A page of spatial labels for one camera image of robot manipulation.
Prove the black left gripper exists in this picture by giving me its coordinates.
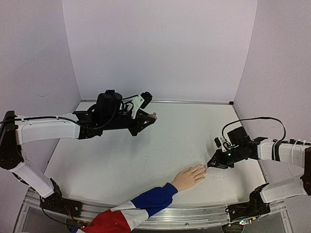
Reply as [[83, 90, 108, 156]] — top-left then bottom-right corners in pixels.
[[104, 111, 156, 137]]

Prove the red nail polish bottle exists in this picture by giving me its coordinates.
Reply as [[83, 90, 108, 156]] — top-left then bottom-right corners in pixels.
[[148, 112, 157, 119]]

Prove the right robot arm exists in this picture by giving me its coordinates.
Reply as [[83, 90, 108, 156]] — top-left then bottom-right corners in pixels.
[[207, 127, 311, 217]]

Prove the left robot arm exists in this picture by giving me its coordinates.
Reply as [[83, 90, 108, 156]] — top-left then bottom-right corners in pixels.
[[0, 89, 157, 212]]

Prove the mannequin hand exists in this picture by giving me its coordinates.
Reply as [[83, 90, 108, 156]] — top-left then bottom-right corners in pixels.
[[171, 164, 207, 192]]

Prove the red white blue sleeve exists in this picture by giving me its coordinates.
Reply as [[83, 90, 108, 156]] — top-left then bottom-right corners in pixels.
[[72, 183, 178, 233]]

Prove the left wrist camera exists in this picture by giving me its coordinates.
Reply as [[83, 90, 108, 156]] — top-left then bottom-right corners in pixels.
[[122, 92, 153, 119]]

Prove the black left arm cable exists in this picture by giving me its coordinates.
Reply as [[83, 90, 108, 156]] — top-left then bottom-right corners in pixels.
[[0, 96, 137, 129]]

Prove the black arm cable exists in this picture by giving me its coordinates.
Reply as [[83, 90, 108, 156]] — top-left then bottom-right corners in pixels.
[[221, 116, 286, 141], [0, 96, 137, 129]]

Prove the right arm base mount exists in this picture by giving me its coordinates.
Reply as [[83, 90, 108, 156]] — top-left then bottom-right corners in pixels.
[[225, 183, 270, 222]]

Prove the aluminium front rail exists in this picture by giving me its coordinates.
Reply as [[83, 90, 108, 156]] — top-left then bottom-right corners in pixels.
[[24, 191, 287, 230]]

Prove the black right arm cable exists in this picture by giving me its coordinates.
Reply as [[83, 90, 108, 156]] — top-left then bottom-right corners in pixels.
[[221, 116, 286, 141]]

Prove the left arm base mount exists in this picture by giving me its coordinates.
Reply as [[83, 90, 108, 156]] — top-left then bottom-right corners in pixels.
[[40, 178, 83, 217]]

